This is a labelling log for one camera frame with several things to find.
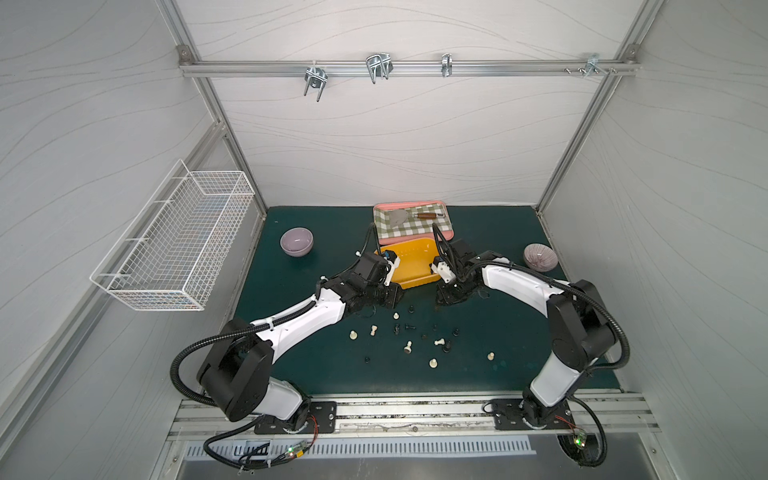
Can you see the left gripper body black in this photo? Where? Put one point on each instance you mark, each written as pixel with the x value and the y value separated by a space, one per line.
pixel 389 288

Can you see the metal u-bolt clamp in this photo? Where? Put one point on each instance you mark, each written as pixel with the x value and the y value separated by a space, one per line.
pixel 379 66
pixel 316 78

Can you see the aluminium crossbar rail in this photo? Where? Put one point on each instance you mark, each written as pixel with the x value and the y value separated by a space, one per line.
pixel 401 68

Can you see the pink tray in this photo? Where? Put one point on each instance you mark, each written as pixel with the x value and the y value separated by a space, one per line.
pixel 414 222

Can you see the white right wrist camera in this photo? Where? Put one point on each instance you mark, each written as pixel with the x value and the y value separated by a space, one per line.
pixel 444 271

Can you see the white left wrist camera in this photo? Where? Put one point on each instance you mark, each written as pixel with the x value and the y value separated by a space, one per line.
pixel 393 261

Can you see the metal hook clamp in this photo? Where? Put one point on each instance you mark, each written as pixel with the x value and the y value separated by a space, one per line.
pixel 446 65

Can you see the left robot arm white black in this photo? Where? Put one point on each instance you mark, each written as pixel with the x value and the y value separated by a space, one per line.
pixel 232 370

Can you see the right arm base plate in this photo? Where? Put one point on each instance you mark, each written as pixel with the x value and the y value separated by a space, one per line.
pixel 518 414

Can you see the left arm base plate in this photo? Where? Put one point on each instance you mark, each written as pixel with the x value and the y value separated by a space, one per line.
pixel 312 416

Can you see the metal bracket right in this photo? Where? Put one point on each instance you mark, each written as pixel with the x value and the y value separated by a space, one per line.
pixel 591 67

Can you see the purple bowl left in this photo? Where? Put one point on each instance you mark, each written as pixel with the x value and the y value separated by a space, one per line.
pixel 297 242

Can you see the yellow plastic storage box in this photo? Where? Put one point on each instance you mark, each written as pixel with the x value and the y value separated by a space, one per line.
pixel 415 262

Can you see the white wire basket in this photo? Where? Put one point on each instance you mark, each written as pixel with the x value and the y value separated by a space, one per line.
pixel 169 257

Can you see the metal u-bolt clamp middle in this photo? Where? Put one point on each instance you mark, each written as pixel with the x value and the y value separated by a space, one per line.
pixel 379 66

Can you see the green checkered cloth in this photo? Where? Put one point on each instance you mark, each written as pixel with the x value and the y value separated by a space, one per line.
pixel 413 222

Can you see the metal u-bolt clamp left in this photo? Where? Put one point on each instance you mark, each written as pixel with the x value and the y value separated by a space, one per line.
pixel 316 78

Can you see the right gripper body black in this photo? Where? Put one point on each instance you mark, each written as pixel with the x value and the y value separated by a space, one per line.
pixel 453 287

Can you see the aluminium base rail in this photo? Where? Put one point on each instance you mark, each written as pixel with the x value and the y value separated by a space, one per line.
pixel 454 414

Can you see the pink patterned bowl right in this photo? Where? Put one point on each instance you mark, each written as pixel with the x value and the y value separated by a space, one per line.
pixel 540 257

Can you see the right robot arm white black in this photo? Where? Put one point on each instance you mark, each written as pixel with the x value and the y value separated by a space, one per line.
pixel 584 336

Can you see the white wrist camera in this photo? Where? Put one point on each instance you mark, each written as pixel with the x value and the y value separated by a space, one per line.
pixel 393 261
pixel 444 271

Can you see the spatula with wooden handle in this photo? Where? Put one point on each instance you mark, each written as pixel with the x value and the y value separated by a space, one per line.
pixel 400 216

